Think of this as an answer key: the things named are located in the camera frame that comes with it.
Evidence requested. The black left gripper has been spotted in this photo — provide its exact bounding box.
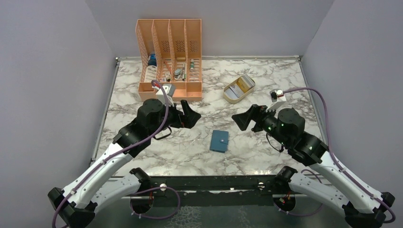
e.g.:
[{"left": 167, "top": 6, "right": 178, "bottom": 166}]
[{"left": 149, "top": 98, "right": 201, "bottom": 137}]

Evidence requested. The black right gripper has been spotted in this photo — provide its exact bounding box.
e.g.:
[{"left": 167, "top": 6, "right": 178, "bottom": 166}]
[{"left": 233, "top": 103, "right": 290, "bottom": 147}]

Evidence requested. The blue leather card holder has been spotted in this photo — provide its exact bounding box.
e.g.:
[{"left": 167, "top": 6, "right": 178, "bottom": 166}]
[{"left": 210, "top": 130, "right": 229, "bottom": 153}]

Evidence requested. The stack of credit cards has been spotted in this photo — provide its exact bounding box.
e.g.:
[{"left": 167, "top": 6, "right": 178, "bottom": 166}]
[{"left": 225, "top": 75, "right": 254, "bottom": 101}]

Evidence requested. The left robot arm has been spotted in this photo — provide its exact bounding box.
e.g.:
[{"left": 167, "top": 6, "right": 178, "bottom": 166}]
[{"left": 48, "top": 99, "right": 201, "bottom": 228}]

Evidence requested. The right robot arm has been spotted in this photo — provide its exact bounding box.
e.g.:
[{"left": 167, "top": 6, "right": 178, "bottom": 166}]
[{"left": 232, "top": 104, "right": 395, "bottom": 228}]

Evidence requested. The beige oval tray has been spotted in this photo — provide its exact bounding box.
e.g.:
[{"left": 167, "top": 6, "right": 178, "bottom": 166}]
[{"left": 222, "top": 74, "right": 256, "bottom": 105}]

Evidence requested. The white green glue stick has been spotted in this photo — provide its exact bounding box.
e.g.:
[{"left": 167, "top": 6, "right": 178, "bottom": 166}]
[{"left": 190, "top": 59, "right": 195, "bottom": 72}]

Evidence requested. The blue white bottle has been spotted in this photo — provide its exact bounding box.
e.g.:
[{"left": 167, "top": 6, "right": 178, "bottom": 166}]
[{"left": 147, "top": 53, "right": 157, "bottom": 74}]

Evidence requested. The orange plastic desk organizer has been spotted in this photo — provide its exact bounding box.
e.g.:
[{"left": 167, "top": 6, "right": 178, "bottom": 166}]
[{"left": 135, "top": 19, "right": 202, "bottom": 102}]

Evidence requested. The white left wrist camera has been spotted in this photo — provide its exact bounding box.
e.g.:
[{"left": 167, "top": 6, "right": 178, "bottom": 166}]
[{"left": 153, "top": 84, "right": 176, "bottom": 106}]

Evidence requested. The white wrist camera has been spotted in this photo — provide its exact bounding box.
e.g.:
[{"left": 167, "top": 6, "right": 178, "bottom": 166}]
[
  {"left": 153, "top": 84, "right": 176, "bottom": 106},
  {"left": 266, "top": 89, "right": 287, "bottom": 112}
]

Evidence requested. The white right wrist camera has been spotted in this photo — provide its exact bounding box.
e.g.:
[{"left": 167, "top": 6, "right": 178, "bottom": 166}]
[{"left": 266, "top": 89, "right": 287, "bottom": 112}]

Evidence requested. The black metal base rail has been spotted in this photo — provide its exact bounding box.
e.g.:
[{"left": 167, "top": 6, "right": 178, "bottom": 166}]
[{"left": 74, "top": 174, "right": 355, "bottom": 200}]

